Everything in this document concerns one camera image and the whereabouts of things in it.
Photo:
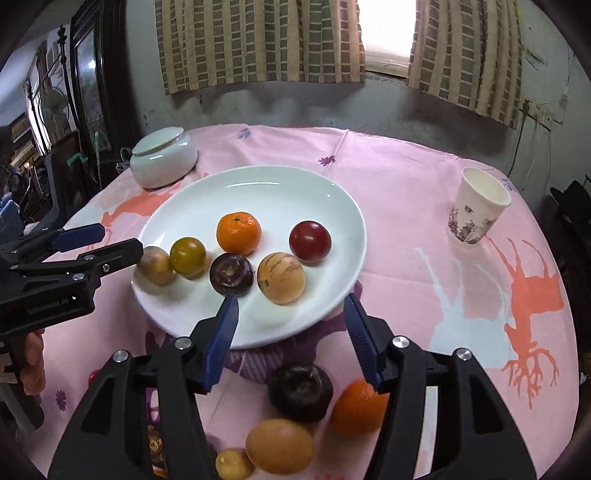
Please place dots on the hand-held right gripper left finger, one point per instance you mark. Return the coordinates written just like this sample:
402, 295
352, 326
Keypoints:
221, 339

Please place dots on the white ceramic jar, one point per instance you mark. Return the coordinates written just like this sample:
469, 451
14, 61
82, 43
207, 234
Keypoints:
161, 171

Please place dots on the person's left hand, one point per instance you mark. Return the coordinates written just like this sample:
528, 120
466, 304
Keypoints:
33, 364

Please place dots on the dark brown patterned fruit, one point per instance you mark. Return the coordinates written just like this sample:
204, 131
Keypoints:
156, 445

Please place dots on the green-yellow tomato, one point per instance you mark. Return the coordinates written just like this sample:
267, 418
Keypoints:
188, 256

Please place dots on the red cherry tomato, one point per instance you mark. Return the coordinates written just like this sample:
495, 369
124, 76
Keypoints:
93, 377

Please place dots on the bright window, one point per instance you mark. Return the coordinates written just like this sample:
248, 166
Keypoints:
388, 32

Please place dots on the pink printed tablecloth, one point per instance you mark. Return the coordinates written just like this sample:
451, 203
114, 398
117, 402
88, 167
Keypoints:
406, 161

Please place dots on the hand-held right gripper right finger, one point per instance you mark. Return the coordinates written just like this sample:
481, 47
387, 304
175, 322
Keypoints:
362, 344

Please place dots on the white oval plate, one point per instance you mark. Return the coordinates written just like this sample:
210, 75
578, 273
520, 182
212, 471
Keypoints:
258, 198

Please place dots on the dark purple mangosteen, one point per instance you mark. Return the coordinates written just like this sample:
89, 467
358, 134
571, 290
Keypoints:
231, 274
300, 392

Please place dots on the thin stick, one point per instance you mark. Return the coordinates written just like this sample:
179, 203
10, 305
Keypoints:
97, 152

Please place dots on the dark red plum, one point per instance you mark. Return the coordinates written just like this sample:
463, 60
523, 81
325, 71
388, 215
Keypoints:
310, 241

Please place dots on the blue plastic container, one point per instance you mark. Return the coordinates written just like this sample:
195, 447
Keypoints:
9, 219

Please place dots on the clear plastic bag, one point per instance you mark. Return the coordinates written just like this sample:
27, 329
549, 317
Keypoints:
123, 159

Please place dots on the black object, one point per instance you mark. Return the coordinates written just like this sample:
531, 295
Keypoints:
572, 207

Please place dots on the yellow-orange oval fruit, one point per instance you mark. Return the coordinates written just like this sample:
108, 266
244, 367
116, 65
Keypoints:
278, 445

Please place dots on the dark glass-door cabinet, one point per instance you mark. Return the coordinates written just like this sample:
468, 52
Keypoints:
92, 69

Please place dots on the floral paper cup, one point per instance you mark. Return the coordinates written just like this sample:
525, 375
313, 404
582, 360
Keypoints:
471, 217

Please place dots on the wide checkered curtain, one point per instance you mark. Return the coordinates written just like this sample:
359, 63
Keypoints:
258, 41

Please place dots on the white ceramic jar lid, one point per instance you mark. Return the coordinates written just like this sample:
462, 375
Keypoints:
157, 141

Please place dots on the tan striped fruit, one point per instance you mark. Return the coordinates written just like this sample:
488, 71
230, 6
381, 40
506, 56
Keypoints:
280, 277

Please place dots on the standing fan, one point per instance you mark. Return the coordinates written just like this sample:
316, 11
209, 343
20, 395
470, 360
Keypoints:
51, 106

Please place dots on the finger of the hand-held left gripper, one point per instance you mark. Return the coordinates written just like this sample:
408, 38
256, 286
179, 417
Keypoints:
78, 235
117, 255

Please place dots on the orange mandarin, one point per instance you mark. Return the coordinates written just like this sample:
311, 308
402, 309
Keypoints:
355, 410
238, 233

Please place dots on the narrow checkered curtain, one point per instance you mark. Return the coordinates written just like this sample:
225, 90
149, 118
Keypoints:
466, 55

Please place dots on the brown passion fruit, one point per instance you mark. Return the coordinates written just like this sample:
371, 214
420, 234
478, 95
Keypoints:
157, 270

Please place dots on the small yellow fruit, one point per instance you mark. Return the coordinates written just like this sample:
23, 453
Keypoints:
233, 465

